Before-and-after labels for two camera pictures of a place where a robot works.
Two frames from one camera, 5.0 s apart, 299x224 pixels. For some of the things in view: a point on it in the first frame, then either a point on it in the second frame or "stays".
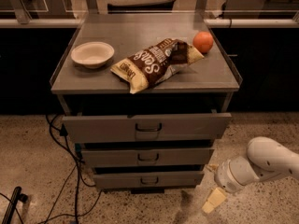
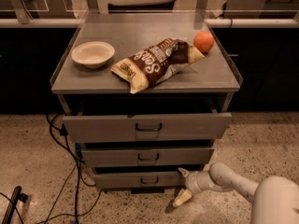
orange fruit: (203, 41) stays
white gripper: (222, 175) → (192, 182)
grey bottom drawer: (148, 180) stays
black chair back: (157, 7) stays
